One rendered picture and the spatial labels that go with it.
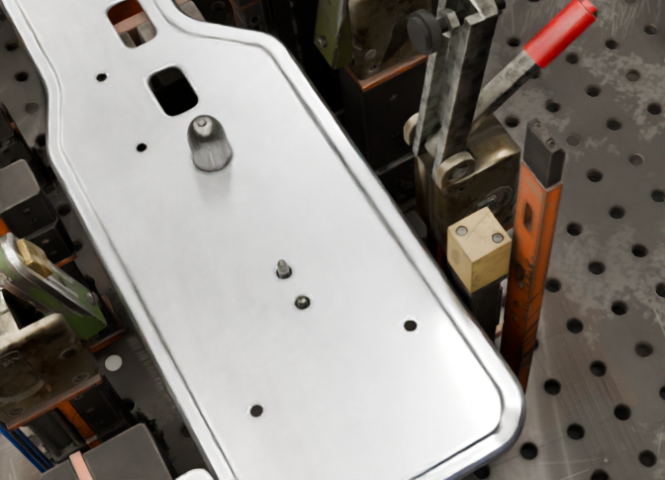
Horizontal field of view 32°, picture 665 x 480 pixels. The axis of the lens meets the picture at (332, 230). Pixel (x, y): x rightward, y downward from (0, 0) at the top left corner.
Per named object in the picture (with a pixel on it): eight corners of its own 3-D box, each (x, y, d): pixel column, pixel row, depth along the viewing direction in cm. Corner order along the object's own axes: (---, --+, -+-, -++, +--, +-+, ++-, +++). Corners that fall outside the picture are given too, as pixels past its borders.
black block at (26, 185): (28, 331, 123) (-81, 189, 97) (120, 282, 125) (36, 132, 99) (56, 392, 119) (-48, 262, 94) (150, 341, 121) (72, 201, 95)
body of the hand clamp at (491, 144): (417, 320, 119) (408, 132, 89) (473, 289, 120) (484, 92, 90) (447, 366, 117) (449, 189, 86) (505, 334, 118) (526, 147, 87)
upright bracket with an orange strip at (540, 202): (493, 404, 114) (524, 121, 71) (504, 397, 115) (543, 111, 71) (510, 429, 113) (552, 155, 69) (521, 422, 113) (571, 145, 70)
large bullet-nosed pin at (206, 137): (190, 159, 97) (174, 115, 91) (224, 143, 98) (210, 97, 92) (207, 187, 96) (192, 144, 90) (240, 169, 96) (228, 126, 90)
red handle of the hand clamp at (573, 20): (409, 131, 87) (568, -22, 81) (424, 137, 89) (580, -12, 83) (438, 171, 85) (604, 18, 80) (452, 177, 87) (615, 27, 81)
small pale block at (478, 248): (444, 404, 115) (445, 227, 83) (474, 386, 115) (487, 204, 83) (463, 432, 113) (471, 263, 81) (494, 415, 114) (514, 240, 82)
